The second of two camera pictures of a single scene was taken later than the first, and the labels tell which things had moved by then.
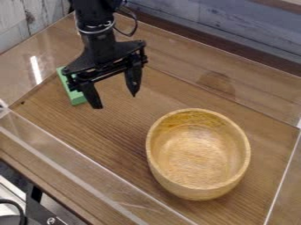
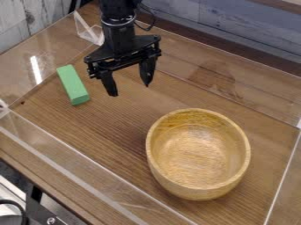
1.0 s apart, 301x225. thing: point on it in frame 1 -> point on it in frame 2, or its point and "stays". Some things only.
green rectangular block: (76, 97) stays
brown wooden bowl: (199, 152) stays
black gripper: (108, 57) -> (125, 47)
